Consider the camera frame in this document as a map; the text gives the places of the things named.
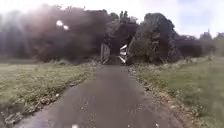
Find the metal gate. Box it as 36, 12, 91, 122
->
100, 42, 112, 65

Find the grey asphalt path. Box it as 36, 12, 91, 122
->
13, 63, 186, 128

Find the dark wood of trees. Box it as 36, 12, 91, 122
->
0, 3, 224, 66

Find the grass verge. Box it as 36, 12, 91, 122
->
0, 60, 101, 128
128, 55, 224, 128

